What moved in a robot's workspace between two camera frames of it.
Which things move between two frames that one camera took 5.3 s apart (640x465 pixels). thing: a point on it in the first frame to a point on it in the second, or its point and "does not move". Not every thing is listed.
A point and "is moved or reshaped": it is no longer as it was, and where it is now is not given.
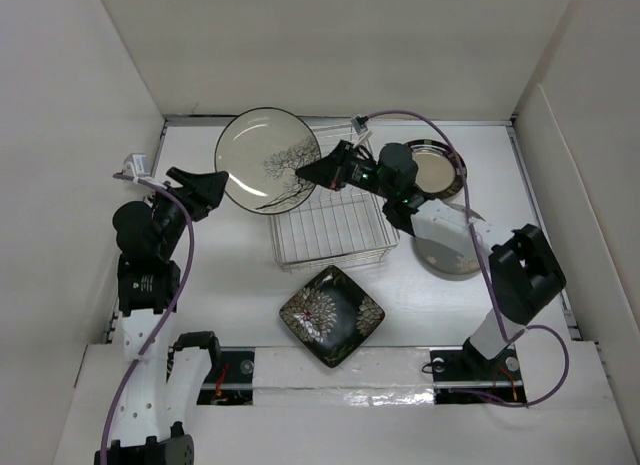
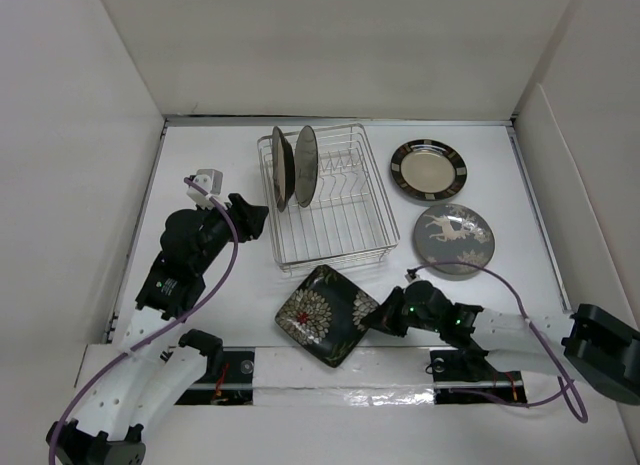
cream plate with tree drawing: x=260 y=151 is moved or reshaped
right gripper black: x=337 y=162 to x=385 y=317
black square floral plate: x=332 y=316 does not move
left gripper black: x=201 y=191 to x=248 y=218
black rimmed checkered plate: x=438 y=173 does not move
